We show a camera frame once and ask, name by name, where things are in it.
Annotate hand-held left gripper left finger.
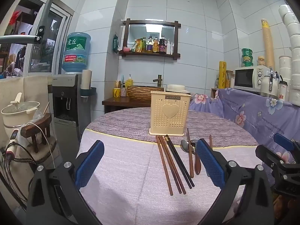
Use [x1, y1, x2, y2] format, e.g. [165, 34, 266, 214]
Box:
[26, 140, 105, 225]

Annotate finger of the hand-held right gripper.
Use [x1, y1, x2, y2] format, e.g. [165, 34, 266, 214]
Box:
[255, 145, 289, 170]
[274, 133, 300, 163]

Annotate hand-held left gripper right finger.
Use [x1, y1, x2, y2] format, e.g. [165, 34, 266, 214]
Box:
[196, 139, 275, 225]

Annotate brown wooden spoon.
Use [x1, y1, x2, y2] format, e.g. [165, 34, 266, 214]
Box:
[194, 146, 202, 175]

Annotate black chopstick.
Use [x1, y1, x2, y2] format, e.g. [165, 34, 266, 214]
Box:
[166, 134, 195, 188]
[164, 135, 193, 189]

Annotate beige plastic utensil holder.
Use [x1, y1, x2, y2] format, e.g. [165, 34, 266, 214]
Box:
[149, 91, 191, 137]

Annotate purple tablecloth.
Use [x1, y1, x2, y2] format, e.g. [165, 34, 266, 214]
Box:
[78, 107, 259, 225]

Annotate purple floral cloth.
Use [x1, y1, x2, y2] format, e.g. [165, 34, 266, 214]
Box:
[189, 88, 300, 185]

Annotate white cup with red label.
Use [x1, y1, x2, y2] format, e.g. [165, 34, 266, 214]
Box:
[278, 81, 288, 101]

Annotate white thermos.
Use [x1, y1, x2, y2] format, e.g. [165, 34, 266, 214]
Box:
[261, 68, 279, 97]

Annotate small wooden stool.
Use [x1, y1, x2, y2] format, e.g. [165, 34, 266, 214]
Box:
[20, 113, 52, 153]

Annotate grey water dispenser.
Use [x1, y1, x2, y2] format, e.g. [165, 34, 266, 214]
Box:
[52, 73, 83, 146]

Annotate dark wooden counter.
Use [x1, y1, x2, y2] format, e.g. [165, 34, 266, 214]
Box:
[102, 97, 152, 113]

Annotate white microwave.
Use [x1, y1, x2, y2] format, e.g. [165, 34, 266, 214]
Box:
[234, 67, 270, 92]

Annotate paper cup dispenser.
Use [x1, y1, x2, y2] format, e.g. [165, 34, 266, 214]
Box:
[80, 69, 97, 98]

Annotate white pot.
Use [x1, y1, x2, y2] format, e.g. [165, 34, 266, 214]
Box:
[165, 84, 191, 93]

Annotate white cooker with glass lid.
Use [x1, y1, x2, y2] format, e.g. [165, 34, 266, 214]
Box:
[1, 92, 41, 135]

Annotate wicker wash basin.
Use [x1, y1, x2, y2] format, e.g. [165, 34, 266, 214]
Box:
[127, 85, 164, 100]

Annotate yellow roll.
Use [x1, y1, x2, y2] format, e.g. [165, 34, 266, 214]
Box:
[218, 61, 227, 89]

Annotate yellow soap bottle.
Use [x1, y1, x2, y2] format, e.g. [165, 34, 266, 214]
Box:
[125, 74, 134, 89]

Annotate stack of white cups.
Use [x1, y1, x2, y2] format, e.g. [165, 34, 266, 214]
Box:
[278, 4, 300, 106]

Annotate stack of green tubs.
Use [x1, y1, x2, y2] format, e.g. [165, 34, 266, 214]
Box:
[241, 48, 254, 67]

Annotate tall stack of paper cups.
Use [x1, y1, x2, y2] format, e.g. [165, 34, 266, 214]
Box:
[261, 19, 275, 68]

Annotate blue water bottle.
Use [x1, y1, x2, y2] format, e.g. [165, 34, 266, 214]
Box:
[62, 32, 92, 74]

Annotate green yellow packet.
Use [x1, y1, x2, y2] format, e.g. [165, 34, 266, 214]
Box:
[131, 39, 142, 53]

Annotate dark sauce bottle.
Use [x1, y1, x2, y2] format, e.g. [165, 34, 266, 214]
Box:
[159, 35, 167, 53]

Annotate window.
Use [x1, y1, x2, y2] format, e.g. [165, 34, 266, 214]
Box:
[28, 0, 74, 74]

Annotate purple label bottle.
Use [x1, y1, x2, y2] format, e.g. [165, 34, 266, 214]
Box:
[146, 36, 154, 53]

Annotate grey metal bar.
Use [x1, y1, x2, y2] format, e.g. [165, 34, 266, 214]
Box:
[0, 0, 69, 44]

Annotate white cable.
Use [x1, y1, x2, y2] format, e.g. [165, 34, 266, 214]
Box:
[26, 121, 57, 170]

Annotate black cable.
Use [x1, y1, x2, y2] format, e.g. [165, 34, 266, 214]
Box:
[0, 142, 38, 207]

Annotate wooden wall shelf with mirror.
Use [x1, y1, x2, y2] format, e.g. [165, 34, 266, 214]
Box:
[119, 18, 182, 59]

